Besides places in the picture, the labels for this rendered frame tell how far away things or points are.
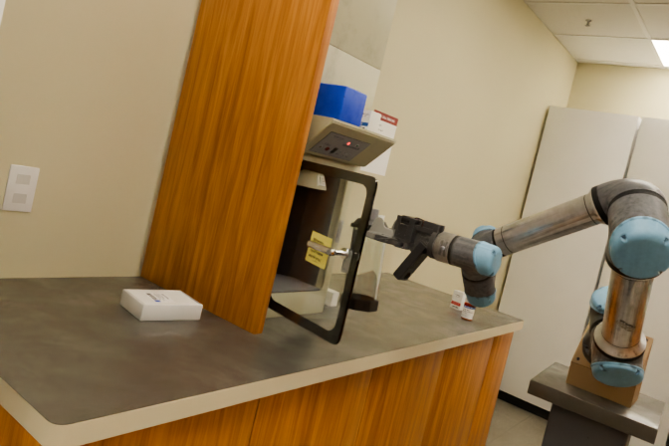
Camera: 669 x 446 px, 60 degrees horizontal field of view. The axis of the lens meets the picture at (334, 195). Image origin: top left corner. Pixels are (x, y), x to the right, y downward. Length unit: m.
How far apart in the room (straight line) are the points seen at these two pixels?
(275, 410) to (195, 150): 0.75
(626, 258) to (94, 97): 1.33
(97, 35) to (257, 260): 0.72
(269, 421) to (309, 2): 0.99
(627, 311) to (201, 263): 1.06
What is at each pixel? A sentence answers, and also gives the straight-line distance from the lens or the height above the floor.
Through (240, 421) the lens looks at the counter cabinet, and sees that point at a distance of 1.29.
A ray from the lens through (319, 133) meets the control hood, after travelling 1.49.
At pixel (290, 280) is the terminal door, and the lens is 1.49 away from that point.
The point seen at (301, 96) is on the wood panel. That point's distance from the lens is 1.44.
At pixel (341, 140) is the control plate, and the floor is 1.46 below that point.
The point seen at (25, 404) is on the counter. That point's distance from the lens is 1.04.
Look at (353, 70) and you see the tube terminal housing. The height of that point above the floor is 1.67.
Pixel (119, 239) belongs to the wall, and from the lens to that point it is 1.80.
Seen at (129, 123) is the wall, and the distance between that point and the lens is 1.74.
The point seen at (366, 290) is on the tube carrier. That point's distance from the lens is 1.54.
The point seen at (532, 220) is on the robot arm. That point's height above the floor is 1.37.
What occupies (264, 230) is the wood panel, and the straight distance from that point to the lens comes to 1.46.
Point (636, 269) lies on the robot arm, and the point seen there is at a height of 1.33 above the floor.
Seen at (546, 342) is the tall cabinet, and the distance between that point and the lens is 4.47.
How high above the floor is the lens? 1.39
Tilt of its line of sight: 3 degrees down
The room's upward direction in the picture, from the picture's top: 13 degrees clockwise
